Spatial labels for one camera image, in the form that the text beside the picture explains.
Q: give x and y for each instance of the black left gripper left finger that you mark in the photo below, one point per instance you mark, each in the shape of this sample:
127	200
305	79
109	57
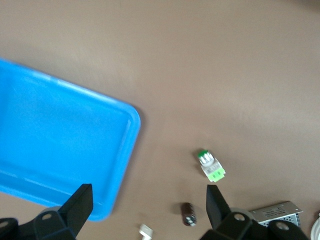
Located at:
67	215

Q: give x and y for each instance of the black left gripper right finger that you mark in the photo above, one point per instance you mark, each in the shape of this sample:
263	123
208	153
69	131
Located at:
225	220

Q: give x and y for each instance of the dark cylindrical capacitor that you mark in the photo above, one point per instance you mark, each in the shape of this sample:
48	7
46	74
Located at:
189	214

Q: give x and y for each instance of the perforated metal power supply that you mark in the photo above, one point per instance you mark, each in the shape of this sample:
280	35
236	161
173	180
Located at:
277	211

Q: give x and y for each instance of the blue plastic tray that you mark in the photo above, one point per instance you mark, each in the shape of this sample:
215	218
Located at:
62	137

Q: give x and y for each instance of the white curved plastic clamp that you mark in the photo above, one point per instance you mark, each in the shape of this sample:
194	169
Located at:
146	231

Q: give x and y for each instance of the white round object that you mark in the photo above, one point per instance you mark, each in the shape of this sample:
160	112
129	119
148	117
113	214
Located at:
317	227

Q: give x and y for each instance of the green push button switch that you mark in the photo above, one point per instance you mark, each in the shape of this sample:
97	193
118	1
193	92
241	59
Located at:
211	166

